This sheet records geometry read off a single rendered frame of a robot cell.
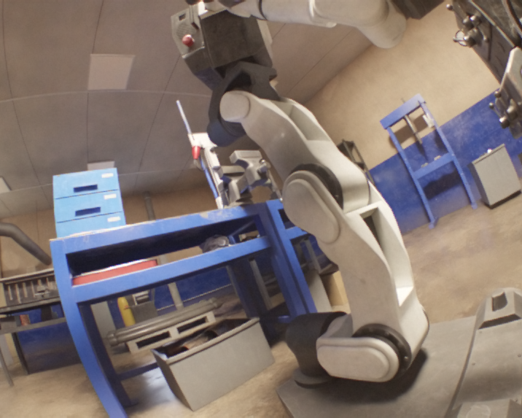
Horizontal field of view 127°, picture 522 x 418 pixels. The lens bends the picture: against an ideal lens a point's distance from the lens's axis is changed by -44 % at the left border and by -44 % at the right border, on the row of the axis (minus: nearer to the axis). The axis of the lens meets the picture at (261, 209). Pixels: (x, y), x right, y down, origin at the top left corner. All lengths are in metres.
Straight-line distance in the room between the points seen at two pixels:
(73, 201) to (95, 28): 2.33
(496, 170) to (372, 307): 2.63
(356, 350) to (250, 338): 0.83
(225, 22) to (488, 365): 1.01
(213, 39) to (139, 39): 2.59
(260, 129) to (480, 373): 0.69
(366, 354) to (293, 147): 0.44
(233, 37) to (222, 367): 1.28
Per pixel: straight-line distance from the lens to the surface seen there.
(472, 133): 4.33
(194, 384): 1.15
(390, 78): 4.75
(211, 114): 0.79
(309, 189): 0.42
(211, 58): 0.72
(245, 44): 0.70
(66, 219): 1.23
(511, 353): 0.56
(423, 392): 0.56
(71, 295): 0.97
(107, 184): 1.29
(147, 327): 3.08
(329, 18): 0.37
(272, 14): 0.48
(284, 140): 0.52
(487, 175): 2.94
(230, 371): 1.21
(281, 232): 1.32
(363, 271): 0.44
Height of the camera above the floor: 0.55
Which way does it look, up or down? 12 degrees up
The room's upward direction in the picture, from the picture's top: 21 degrees counter-clockwise
